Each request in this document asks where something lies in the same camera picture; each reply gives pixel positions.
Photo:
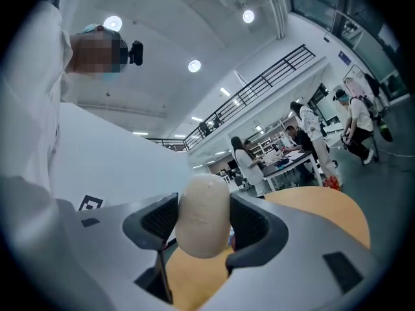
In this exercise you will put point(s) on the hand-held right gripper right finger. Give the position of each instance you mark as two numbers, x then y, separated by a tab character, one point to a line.
291	264

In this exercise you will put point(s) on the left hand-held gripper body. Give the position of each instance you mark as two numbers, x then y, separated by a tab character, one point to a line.
90	203

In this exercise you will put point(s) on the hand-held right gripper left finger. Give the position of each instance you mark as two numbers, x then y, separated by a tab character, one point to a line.
123	264

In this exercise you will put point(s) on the beige egg-shaped object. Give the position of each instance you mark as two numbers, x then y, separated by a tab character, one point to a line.
202	219

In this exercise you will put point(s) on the red bag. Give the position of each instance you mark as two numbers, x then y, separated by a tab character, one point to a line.
332	182

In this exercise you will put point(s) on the black-topped desk with white legs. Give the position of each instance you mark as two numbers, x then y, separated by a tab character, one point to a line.
285	167

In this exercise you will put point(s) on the person's white shirt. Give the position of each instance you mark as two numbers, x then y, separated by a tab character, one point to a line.
32	109

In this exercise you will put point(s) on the person's head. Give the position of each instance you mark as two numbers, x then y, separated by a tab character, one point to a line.
94	57

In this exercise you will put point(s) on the black and green bag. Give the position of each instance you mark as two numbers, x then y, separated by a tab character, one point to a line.
385	130

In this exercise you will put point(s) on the round ceiling light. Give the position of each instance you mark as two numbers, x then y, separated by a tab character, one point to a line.
112	23
194	65
248	16

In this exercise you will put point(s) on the pink hanging garment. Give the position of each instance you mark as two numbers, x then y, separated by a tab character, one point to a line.
355	87

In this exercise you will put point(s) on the black hanging garment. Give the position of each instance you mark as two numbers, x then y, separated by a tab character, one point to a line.
373	83

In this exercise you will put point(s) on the black balcony railing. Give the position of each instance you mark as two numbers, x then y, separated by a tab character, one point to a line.
298	57

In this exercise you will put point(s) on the black head-worn camera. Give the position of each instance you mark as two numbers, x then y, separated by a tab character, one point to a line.
137	52

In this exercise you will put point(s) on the blue wall sign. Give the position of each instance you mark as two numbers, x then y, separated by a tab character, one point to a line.
344	57

